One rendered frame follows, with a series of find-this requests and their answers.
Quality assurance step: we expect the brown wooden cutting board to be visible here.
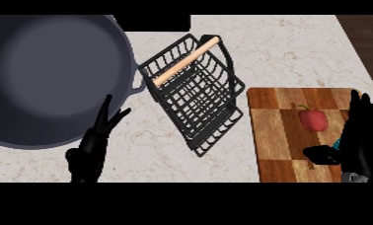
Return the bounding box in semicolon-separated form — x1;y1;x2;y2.
245;87;363;184

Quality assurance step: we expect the black tiered wire basket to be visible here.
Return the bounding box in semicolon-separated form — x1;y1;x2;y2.
137;33;248;159

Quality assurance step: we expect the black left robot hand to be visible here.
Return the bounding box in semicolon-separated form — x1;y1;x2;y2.
63;94;133;184

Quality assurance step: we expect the red bell pepper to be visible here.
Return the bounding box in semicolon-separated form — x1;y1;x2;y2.
296;104;329;133

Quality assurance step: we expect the dark brown wooden cabinet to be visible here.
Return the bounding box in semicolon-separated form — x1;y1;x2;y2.
336;15;373;80

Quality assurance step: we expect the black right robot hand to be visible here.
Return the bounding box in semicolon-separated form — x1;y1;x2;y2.
302;89;373;179

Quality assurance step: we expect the large dark grey pan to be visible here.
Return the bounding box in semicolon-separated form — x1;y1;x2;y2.
0;15;147;150

